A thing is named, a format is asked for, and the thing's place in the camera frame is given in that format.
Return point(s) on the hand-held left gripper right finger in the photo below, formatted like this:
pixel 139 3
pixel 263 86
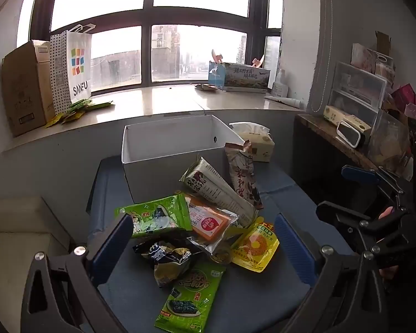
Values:
pixel 291 249

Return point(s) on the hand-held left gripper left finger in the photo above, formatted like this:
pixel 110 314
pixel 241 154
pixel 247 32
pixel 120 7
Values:
pixel 114 249

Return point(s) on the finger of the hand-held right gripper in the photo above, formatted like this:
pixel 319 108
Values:
pixel 357 174
pixel 336 213

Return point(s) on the yellow snack packet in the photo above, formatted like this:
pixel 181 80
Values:
pixel 254 249

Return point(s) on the dark blue snack packet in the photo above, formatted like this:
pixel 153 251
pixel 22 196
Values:
pixel 166 256

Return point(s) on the green seaweed snack packet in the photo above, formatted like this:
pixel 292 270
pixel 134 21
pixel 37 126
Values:
pixel 190 298
pixel 159 215

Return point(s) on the small jelly cup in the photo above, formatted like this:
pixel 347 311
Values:
pixel 222 256

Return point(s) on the white cardboard box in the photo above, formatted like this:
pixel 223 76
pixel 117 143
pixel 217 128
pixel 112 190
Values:
pixel 152 177

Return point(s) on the orange snack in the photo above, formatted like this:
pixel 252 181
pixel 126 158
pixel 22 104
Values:
pixel 208 227

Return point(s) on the brown illustrated snack packet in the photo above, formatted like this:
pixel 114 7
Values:
pixel 244 173

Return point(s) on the long white brown snack packet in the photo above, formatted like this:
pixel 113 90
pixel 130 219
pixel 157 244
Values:
pixel 211 184

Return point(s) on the person's right hand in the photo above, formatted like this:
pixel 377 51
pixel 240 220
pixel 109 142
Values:
pixel 386 212

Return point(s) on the clear plastic bag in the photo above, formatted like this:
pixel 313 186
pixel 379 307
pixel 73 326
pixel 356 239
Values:
pixel 388 142

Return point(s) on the white framed mirror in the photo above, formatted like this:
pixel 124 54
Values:
pixel 350 133

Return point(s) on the red box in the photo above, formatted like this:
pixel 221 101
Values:
pixel 405 95

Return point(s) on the wooden side shelf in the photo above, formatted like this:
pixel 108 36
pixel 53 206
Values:
pixel 319 128

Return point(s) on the cream wrapped tissue pack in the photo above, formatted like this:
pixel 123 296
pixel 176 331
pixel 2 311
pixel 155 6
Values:
pixel 343 114

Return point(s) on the clear plastic drawer unit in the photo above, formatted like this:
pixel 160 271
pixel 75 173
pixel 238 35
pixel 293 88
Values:
pixel 357 86

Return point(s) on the white tube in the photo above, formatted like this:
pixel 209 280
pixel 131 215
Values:
pixel 287 101

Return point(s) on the beige soft tissue pack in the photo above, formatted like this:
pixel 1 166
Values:
pixel 260 145

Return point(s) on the pink patterned box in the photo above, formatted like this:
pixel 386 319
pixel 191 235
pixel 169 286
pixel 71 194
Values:
pixel 362 59

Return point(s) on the brown cardboard piece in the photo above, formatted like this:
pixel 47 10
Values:
pixel 383 43

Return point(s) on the white plastic bottle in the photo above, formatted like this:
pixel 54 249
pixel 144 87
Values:
pixel 280 86

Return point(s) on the pile of green yellow sachets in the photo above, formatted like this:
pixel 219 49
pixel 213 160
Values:
pixel 78 109

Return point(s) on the blue printed tissue box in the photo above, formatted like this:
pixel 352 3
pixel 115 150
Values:
pixel 242 78

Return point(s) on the pink cat figurine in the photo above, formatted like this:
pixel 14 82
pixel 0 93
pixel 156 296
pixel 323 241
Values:
pixel 256 63
pixel 215 57

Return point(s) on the white dotted paper bag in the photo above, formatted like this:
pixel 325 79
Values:
pixel 78 76

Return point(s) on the brown cardboard box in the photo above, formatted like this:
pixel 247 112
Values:
pixel 24 90

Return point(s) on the dark window frame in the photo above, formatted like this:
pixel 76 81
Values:
pixel 146 24

